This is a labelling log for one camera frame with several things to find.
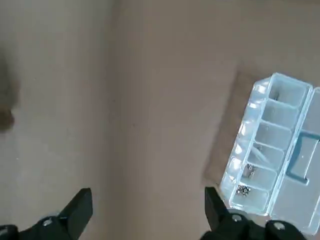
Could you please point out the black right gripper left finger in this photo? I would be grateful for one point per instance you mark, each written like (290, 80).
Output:
(75, 212)

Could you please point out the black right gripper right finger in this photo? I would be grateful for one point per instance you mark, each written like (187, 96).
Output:
(217, 215)

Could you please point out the clear plastic compartment box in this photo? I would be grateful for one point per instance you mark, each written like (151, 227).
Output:
(272, 140)

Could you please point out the small metal screws pile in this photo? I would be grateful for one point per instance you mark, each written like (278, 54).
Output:
(250, 169)
(243, 190)

